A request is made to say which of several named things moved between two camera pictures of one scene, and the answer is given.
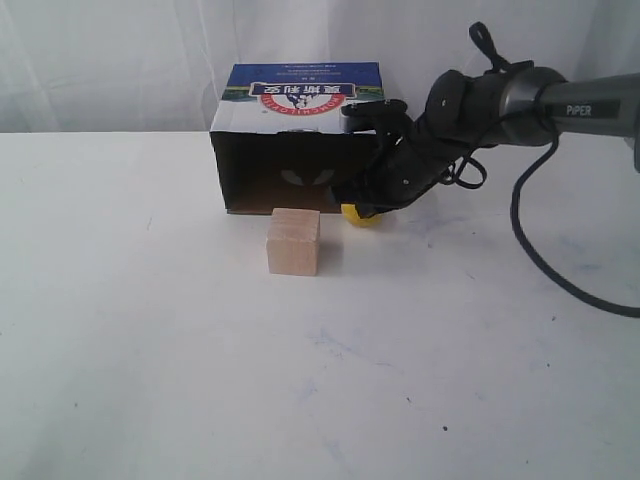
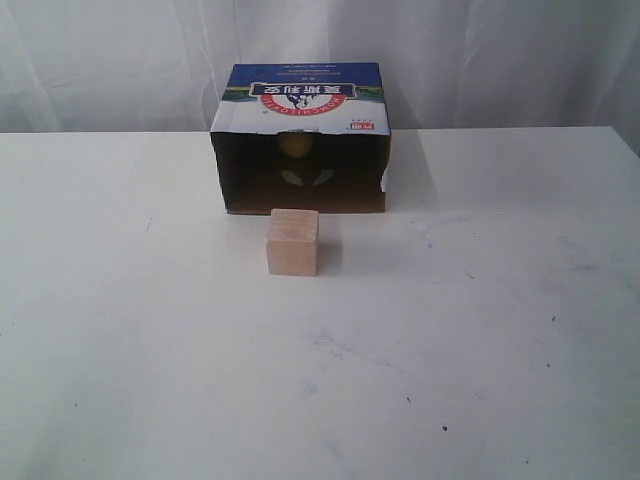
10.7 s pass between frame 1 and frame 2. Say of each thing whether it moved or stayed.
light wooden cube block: stayed
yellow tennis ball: moved
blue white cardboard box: stayed
